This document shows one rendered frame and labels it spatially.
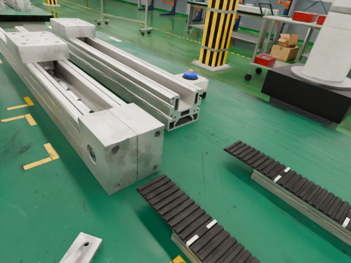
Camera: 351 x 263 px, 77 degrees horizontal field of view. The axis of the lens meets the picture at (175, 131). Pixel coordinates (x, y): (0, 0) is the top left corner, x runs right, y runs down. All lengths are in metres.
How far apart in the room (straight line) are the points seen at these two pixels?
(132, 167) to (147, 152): 0.03
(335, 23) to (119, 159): 0.68
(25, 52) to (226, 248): 0.59
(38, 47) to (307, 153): 0.67
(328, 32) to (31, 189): 0.80
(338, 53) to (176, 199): 0.64
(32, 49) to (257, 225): 0.61
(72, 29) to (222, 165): 0.73
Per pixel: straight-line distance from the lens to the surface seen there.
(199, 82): 0.65
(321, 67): 0.81
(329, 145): 0.64
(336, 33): 0.80
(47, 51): 0.67
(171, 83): 0.57
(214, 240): 0.29
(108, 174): 0.33
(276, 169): 0.42
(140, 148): 0.34
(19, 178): 0.43
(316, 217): 0.41
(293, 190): 0.40
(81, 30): 0.96
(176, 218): 0.30
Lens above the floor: 1.05
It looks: 33 degrees down
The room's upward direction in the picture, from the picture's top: 7 degrees clockwise
